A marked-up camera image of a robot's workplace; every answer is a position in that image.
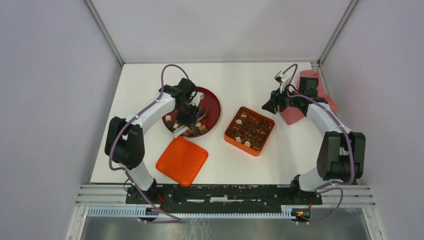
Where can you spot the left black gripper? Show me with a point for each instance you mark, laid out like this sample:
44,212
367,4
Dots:
192,119

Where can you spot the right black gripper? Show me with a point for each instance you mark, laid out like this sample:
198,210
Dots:
277,97

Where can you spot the metal serving tongs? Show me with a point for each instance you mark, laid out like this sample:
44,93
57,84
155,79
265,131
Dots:
191,130

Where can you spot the orange compartment chocolate box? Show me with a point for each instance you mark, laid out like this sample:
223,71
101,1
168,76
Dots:
255,128

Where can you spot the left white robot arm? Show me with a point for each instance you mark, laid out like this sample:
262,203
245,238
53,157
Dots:
125,143

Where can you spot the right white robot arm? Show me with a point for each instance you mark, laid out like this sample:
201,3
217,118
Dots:
340,160

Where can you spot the round dark red plate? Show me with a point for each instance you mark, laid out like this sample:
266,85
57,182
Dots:
213,106

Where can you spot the orange box lid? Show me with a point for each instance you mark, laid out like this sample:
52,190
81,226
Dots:
181,161

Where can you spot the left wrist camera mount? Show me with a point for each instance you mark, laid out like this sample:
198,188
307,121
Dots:
196,98

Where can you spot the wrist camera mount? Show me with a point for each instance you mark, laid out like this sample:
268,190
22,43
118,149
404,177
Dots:
283,79
196,98

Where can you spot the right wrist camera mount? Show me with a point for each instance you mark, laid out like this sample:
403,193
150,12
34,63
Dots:
283,79

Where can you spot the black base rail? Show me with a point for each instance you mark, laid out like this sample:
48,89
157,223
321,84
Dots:
223,199

